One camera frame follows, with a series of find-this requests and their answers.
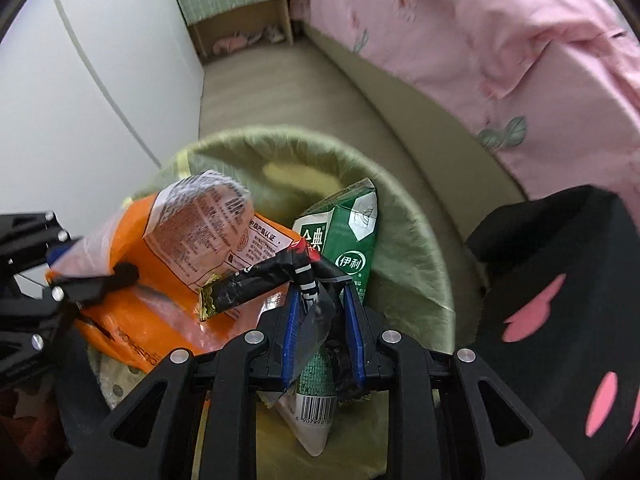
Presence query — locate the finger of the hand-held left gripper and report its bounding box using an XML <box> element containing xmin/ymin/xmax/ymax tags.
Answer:
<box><xmin>47</xmin><ymin>262</ymin><xmax>140</xmax><ymax>321</ymax></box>
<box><xmin>0</xmin><ymin>210</ymin><xmax>86</xmax><ymax>271</ymax></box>

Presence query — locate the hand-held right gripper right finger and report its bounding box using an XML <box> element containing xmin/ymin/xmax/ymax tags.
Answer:
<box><xmin>342</xmin><ymin>285</ymin><xmax>586</xmax><ymax>480</ymax></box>

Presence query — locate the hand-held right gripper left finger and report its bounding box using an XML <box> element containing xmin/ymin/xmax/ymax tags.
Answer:
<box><xmin>55</xmin><ymin>287</ymin><xmax>304</xmax><ymax>480</ymax></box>

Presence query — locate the black red snack wrapper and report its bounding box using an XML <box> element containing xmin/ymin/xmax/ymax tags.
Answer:
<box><xmin>197</xmin><ymin>246</ymin><xmax>371</xmax><ymax>403</ymax></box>

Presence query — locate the orange snack bag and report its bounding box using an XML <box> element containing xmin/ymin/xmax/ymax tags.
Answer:
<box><xmin>45</xmin><ymin>170</ymin><xmax>301</xmax><ymax>376</ymax></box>

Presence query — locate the bin with green liner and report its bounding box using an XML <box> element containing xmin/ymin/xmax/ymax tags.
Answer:
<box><xmin>87</xmin><ymin>127</ymin><xmax>456</xmax><ymax>480</ymax></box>

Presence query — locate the green milk carton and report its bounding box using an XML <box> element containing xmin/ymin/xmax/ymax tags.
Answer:
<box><xmin>292</xmin><ymin>177</ymin><xmax>378</xmax><ymax>306</ymax></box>

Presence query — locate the white green barcode packet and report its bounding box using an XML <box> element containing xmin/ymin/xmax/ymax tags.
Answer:
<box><xmin>272</xmin><ymin>350</ymin><xmax>338</xmax><ymax>458</ymax></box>

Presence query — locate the person's jeans leg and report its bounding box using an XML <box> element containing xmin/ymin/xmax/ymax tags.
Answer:
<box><xmin>52</xmin><ymin>330</ymin><xmax>113</xmax><ymax>466</ymax></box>

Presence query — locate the red patterned cloth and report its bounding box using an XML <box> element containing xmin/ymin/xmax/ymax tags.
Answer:
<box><xmin>0</xmin><ymin>385</ymin><xmax>71</xmax><ymax>480</ymax></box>

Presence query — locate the black pink spotted tablecloth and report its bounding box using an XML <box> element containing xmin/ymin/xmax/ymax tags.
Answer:
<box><xmin>467</xmin><ymin>185</ymin><xmax>640</xmax><ymax>480</ymax></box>

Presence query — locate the pink plush slipper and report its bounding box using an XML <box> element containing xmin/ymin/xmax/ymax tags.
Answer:
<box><xmin>212</xmin><ymin>35</ymin><xmax>251</xmax><ymax>55</ymax></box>

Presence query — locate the wooden nightstand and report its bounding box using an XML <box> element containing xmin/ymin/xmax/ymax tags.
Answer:
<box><xmin>187</xmin><ymin>0</ymin><xmax>294</xmax><ymax>65</ymax></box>

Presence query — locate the pink bed quilt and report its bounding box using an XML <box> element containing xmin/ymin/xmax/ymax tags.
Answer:
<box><xmin>290</xmin><ymin>0</ymin><xmax>640</xmax><ymax>291</ymax></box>

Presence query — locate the pink floral duvet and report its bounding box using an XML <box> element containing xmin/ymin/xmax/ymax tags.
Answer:
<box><xmin>405</xmin><ymin>0</ymin><xmax>640</xmax><ymax>103</ymax></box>

